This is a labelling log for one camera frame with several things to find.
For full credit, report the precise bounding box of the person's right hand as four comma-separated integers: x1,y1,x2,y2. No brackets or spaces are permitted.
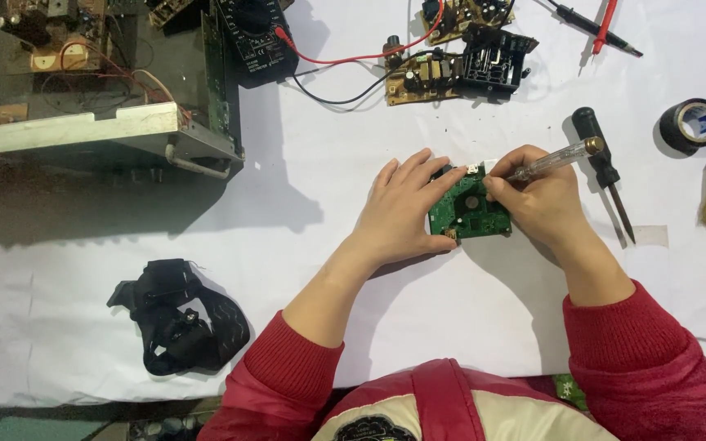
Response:
483,145,583,251

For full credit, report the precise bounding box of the person's left hand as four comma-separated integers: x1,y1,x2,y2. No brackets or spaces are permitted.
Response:
351,147,469,271

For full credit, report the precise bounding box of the clear-handled tester screwdriver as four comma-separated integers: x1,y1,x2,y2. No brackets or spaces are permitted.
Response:
504,136,605,183

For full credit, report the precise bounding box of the green circuit board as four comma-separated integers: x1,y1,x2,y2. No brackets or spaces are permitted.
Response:
428,160,513,241

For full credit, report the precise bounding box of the white table cover sheet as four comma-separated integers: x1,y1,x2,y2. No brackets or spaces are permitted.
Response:
0,0,706,409

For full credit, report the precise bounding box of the clear tape piece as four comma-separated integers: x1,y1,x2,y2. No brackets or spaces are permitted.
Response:
631,225,670,248

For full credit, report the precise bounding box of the brown power supply board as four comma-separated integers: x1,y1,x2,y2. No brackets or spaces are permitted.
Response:
383,36,471,107

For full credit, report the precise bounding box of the black plastic adapter housing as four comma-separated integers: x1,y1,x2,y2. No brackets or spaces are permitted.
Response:
459,24,539,100

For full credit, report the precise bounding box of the black electrical tape roll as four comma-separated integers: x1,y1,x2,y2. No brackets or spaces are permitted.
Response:
659,98,706,157

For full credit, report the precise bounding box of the black multimeter probe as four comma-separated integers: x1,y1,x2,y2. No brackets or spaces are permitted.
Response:
543,0,644,59

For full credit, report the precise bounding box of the red multimeter probe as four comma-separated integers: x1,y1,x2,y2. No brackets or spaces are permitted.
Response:
591,0,619,56

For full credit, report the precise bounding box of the brown board with capacitors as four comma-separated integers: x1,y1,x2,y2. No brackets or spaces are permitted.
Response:
420,0,517,47

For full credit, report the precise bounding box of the green patterned cloth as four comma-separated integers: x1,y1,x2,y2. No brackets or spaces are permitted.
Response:
552,373,590,412

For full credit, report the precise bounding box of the red padded jacket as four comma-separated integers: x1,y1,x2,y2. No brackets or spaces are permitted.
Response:
196,278,706,441

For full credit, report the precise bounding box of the black digital multimeter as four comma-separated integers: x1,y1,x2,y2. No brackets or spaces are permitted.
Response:
214,0,300,85

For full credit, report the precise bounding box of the opened metal electronics chassis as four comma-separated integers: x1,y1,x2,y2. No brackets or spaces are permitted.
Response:
0,0,247,186

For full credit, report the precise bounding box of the black-handled screwdriver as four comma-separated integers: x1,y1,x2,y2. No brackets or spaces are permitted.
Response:
572,107,637,246

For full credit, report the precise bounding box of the black multimeter lead wire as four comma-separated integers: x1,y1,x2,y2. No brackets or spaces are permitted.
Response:
292,50,446,106

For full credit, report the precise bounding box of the red multimeter lead wire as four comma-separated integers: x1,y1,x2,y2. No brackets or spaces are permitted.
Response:
273,0,446,66

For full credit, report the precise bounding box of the black head strap mount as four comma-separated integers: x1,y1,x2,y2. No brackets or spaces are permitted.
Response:
106,258,251,377

